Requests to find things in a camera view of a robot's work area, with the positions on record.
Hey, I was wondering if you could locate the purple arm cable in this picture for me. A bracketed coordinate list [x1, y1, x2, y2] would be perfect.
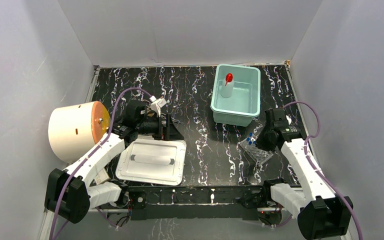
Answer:
[50, 87, 153, 240]
[273, 101, 364, 240]

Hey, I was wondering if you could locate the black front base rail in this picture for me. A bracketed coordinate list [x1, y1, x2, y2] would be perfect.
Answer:
[127, 185, 282, 225]

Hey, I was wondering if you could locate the light teal plastic bin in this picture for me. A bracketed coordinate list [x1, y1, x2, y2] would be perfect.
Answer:
[210, 64, 261, 127]

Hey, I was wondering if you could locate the clear test tube rack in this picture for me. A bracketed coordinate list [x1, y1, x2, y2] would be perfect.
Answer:
[239, 135, 274, 166]

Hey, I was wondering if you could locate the cream cylindrical centrifuge drum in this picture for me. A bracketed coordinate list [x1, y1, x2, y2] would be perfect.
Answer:
[48, 101, 110, 164]

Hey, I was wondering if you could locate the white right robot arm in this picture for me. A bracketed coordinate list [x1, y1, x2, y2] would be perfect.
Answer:
[256, 118, 353, 240]

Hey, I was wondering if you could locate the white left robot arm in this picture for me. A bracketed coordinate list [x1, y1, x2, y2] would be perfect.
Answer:
[44, 97, 187, 224]

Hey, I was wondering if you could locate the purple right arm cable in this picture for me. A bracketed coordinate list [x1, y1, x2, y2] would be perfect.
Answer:
[273, 101, 364, 240]

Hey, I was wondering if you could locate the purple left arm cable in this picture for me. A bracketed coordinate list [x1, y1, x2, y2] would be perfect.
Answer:
[50, 87, 153, 240]

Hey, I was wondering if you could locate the white plastic bin lid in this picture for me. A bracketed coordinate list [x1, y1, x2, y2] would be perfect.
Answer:
[115, 137, 187, 186]

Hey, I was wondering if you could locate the white red-capped wash bottle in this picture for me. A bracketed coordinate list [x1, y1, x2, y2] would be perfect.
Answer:
[220, 73, 234, 98]

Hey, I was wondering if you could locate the small white labelled box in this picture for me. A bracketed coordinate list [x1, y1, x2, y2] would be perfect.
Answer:
[94, 168, 111, 185]

